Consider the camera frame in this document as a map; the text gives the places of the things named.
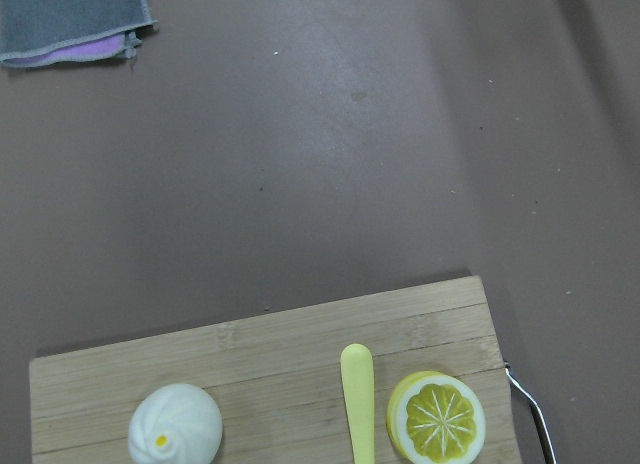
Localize white steamed bun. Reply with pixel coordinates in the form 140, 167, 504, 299
128, 383, 223, 464

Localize thick lemon half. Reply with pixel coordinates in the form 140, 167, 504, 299
386, 371, 486, 463

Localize grey folded cloth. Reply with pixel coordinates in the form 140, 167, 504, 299
1, 0, 156, 68

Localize yellow plastic knife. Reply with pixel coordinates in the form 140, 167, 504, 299
340, 343, 375, 463

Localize bamboo cutting board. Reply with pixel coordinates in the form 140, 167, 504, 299
29, 276, 521, 463

